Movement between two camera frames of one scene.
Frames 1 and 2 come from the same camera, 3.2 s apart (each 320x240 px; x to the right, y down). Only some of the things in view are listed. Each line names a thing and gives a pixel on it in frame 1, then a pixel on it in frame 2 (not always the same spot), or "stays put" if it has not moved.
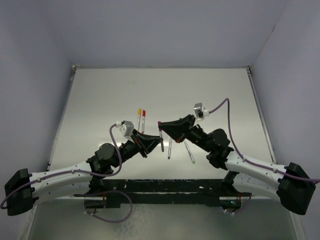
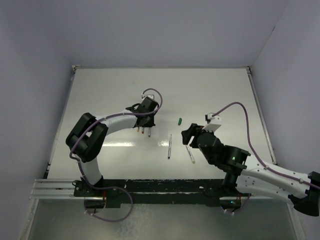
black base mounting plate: (195, 192) stays put
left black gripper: (149, 141) to (150, 124)
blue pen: (169, 148) stays put
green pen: (188, 150) stays put
